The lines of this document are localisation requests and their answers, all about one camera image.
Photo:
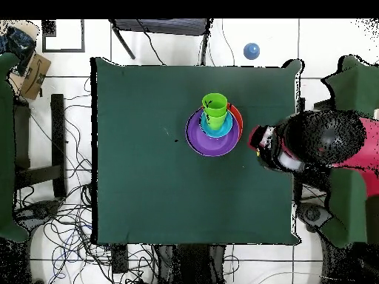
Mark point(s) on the small cyan bowl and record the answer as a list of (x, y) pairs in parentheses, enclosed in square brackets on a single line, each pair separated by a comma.
[(226, 127)]

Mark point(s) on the cardboard box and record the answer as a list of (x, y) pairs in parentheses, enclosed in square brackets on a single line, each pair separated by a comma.
[(34, 77)]

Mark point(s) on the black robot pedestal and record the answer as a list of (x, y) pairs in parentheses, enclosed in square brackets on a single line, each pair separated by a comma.
[(189, 266)]

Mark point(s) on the blue cup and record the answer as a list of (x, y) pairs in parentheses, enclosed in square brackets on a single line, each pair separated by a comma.
[(251, 51)]

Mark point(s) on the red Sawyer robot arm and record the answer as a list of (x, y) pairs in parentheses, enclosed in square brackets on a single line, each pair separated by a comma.
[(325, 136)]

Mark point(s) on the purple and green bowl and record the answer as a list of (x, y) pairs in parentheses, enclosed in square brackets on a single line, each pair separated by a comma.
[(210, 145)]

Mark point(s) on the white paper sheets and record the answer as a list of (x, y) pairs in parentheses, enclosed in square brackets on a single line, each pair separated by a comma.
[(377, 114)]

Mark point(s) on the black power box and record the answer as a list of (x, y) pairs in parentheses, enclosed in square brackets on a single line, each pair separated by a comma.
[(120, 259)]

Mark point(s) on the green cloth covered table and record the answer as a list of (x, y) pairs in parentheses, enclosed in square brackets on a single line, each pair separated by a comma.
[(6, 148), (355, 85)]

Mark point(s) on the black square frame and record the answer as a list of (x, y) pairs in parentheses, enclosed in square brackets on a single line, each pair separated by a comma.
[(43, 41)]

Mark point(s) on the dark blue bag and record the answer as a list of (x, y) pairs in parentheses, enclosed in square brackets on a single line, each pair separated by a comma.
[(19, 41)]

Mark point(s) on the orange-red bowl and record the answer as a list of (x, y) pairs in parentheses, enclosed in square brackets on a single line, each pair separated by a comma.
[(237, 115)]

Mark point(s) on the dark green tablecloth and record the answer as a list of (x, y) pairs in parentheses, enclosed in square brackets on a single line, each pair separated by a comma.
[(142, 103)]

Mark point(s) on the black metal stand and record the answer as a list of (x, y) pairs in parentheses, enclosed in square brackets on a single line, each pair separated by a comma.
[(57, 133)]

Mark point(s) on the black chair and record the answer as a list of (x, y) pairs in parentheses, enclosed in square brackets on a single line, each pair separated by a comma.
[(160, 26)]

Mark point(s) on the green plastic cup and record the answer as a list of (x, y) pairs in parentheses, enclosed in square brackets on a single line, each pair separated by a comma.
[(214, 105), (214, 122)]

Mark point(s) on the grey pedestal foot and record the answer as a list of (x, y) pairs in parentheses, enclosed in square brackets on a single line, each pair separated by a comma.
[(312, 213), (38, 211)]

